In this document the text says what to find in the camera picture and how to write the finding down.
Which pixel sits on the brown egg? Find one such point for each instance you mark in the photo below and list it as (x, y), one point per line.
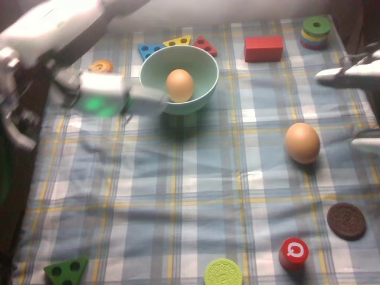
(179, 86)
(302, 143)

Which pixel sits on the tan toy butter cookie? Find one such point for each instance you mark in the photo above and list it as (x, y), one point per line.
(101, 66)

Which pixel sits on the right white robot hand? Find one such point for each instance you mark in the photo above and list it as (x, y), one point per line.
(362, 74)

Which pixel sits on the yellow triangle block with holes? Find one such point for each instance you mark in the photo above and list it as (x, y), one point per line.
(178, 41)

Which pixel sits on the red cylinder block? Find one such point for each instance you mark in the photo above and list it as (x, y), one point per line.
(293, 252)

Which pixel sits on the mint green bowl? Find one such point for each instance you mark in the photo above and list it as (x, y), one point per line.
(196, 105)

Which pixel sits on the blue triangle block with holes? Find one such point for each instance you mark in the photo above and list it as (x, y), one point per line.
(145, 53)

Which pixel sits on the red triangle block with holes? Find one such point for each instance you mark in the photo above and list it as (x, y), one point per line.
(205, 46)

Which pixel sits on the red rectangular block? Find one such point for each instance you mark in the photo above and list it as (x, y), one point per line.
(263, 49)

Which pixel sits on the green triangle block with holes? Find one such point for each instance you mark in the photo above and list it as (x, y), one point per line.
(66, 276)

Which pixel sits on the lime green toy cookie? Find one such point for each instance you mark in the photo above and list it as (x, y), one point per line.
(223, 272)

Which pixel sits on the blue plaid cloth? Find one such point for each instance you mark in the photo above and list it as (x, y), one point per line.
(178, 178)

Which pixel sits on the brown toy sandwich cookie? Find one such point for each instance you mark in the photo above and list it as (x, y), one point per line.
(346, 221)

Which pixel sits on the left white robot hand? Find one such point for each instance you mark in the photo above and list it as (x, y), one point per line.
(53, 29)

